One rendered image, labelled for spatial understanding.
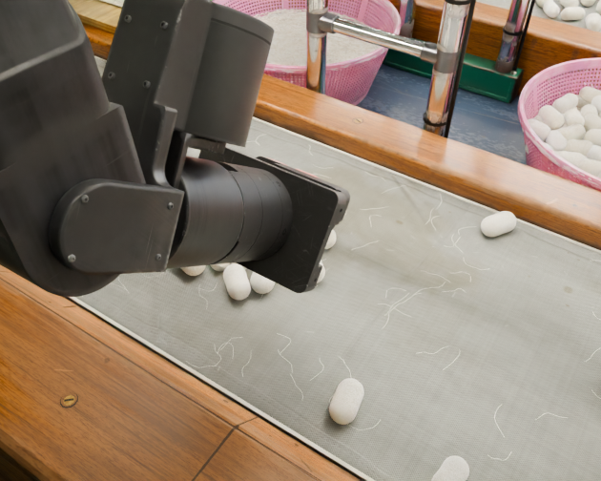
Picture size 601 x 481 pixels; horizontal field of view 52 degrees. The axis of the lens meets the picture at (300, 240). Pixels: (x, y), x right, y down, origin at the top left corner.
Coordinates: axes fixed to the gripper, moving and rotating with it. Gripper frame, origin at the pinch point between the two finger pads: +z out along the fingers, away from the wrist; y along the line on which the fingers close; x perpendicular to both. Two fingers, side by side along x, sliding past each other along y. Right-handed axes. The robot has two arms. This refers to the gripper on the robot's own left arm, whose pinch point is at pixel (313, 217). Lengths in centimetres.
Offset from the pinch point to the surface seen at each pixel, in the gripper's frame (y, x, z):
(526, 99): -5.9, -17.0, 31.7
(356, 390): -8.3, 9.9, -1.6
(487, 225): -9.8, -3.2, 15.3
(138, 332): 9.3, 13.6, -3.7
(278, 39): 28.4, -15.6, 33.0
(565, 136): -11.3, -14.4, 32.0
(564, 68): -7.5, -22.6, 38.0
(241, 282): 4.5, 7.5, 1.1
